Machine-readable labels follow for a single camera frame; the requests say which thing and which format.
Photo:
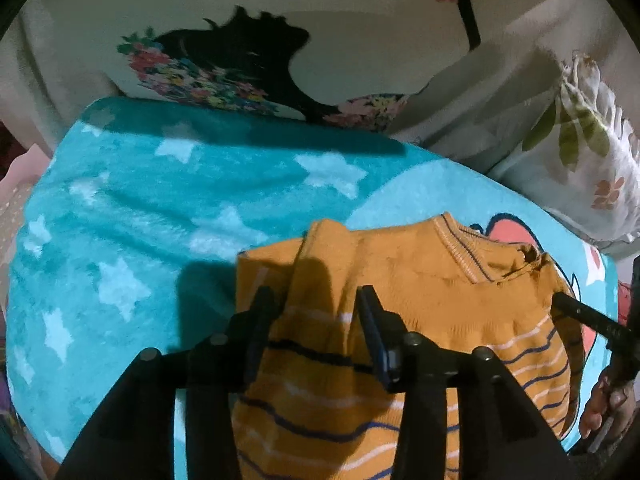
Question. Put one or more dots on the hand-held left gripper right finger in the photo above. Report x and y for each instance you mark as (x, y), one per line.
(374, 342)

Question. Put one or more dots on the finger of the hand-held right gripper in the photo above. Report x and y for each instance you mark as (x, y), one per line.
(590, 316)

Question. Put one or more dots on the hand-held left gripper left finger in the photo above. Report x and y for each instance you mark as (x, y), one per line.
(261, 322)

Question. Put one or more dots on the orange striped sweater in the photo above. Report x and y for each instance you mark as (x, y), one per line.
(425, 295)

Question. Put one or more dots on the person's right hand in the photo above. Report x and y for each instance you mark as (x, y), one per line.
(602, 400)

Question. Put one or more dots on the red cloth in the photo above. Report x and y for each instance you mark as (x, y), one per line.
(625, 305)

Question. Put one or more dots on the teal star-print blanket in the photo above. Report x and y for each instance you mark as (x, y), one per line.
(150, 220)

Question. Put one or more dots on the white floral pillow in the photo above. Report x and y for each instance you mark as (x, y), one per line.
(585, 160)

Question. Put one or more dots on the floral silhouette pillow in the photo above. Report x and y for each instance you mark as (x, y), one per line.
(250, 55)

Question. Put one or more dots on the pink cushion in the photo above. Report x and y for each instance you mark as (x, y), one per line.
(20, 175)

